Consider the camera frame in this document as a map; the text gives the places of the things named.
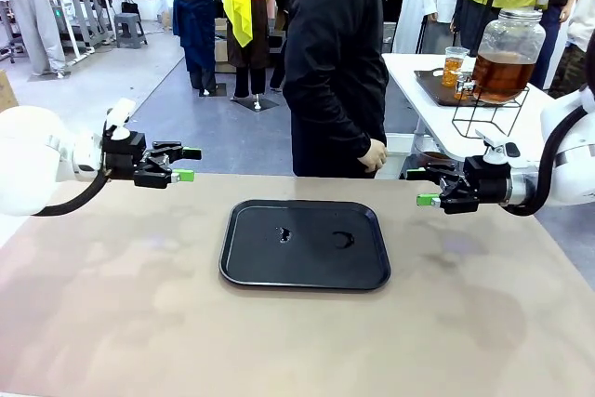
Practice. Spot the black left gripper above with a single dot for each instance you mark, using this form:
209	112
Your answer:
121	155

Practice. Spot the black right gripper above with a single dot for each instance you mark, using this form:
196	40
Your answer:
488	183

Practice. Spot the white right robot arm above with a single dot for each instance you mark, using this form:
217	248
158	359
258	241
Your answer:
574	160

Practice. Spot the person's right forearm black sleeve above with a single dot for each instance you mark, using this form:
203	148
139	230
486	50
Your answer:
348	132

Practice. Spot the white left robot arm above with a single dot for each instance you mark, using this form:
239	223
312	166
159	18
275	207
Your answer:
28	160

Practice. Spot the plastic cup with orange drink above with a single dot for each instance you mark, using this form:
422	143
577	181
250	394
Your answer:
453	67

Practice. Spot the glass drink dispenser jar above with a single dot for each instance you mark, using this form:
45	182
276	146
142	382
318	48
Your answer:
506	57

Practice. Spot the person's right hand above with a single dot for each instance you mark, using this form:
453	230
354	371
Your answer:
374	155

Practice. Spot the clear bucket with brown liquid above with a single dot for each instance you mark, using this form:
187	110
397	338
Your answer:
434	155

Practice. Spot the white plastic box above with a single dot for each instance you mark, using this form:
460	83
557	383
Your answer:
400	150

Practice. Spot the white side table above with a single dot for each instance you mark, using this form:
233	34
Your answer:
418	109

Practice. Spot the brown serving tray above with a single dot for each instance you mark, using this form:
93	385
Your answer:
432	88

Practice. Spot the cardboard box stack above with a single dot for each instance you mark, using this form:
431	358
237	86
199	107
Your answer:
220	43

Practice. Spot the black serving tray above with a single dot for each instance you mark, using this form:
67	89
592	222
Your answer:
269	267

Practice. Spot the grey plastic stool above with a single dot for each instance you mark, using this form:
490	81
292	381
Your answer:
130	30

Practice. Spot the mannequin in dark blue clothes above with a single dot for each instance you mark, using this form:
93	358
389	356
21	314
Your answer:
197	20

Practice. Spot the mannequin with yellow cloth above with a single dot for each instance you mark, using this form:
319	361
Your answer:
237	6

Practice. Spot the person's torso black jacket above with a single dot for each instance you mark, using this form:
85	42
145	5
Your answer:
330	67

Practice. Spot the flat brown cardboard piece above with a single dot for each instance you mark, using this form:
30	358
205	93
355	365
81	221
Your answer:
7	90

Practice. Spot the bystander in grey trousers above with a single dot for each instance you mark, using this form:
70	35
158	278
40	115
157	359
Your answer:
32	20

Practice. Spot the bystander in camouflage trousers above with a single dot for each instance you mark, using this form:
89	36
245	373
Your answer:
574	20

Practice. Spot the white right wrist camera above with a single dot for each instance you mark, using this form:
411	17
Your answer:
497	146

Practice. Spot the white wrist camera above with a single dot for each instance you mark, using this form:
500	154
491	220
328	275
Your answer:
497	146
118	120

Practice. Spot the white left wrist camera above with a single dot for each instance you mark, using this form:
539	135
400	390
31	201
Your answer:
118	120

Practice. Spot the white frame desk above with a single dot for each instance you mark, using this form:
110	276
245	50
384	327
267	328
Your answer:
83	11

